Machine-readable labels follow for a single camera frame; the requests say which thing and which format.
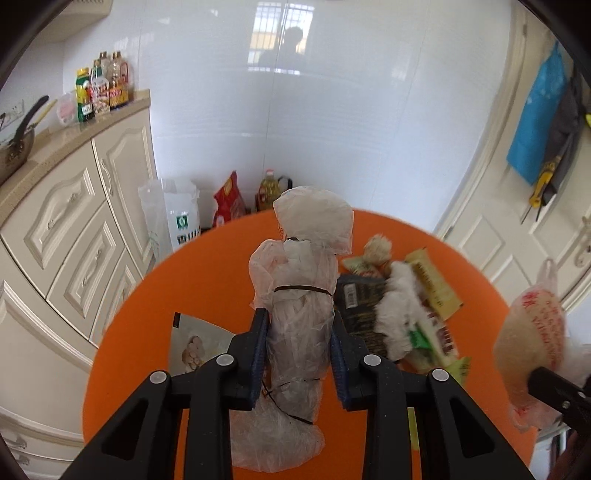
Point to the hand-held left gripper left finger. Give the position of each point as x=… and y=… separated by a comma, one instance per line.
x=261, y=355

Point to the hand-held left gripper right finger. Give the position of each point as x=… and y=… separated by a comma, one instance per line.
x=337, y=364

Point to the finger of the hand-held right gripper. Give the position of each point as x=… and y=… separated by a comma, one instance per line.
x=554, y=387

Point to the clear plastic bag bundle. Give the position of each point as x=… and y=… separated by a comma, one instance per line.
x=300, y=323

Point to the red printed plastic bag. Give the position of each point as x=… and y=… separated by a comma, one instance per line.
x=531, y=332

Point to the yellow wrapper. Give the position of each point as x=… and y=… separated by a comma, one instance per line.
x=436, y=286

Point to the black wrapper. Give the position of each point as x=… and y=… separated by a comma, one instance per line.
x=362, y=314

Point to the white tissue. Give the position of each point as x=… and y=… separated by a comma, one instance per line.
x=397, y=314

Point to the green wrapper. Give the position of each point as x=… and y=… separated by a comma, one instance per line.
x=420, y=339

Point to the dark red printed wrapper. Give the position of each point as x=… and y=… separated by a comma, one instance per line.
x=443, y=337

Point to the beige crumpled paper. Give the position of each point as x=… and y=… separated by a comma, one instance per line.
x=377, y=249

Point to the red snack bag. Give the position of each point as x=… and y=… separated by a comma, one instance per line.
x=229, y=201

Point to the white plastic bag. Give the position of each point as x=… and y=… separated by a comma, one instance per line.
x=175, y=217

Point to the cooking oil bottle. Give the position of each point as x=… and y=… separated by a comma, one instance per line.
x=269, y=189

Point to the white door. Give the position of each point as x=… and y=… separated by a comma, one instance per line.
x=498, y=221

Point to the cream kitchen cabinet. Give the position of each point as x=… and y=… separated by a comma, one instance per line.
x=55, y=221

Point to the grey hanging cloth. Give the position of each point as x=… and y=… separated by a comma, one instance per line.
x=565, y=134

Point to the blue plastic apron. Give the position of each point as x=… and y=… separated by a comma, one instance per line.
x=538, y=115

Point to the red white label bottle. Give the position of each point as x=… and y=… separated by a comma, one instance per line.
x=100, y=92

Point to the pink plastic container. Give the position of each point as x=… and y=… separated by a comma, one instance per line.
x=67, y=110

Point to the green yellow bottle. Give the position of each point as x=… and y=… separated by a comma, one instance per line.
x=84, y=97

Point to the frying pan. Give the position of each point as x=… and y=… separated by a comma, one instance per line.
x=16, y=147

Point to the wooden utensil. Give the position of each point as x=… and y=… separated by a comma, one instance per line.
x=46, y=110

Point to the clear condiment bottle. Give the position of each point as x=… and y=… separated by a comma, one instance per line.
x=105, y=60

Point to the cream upper cabinet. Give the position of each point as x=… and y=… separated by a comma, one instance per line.
x=78, y=14

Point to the wall socket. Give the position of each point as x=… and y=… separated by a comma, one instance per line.
x=11, y=113

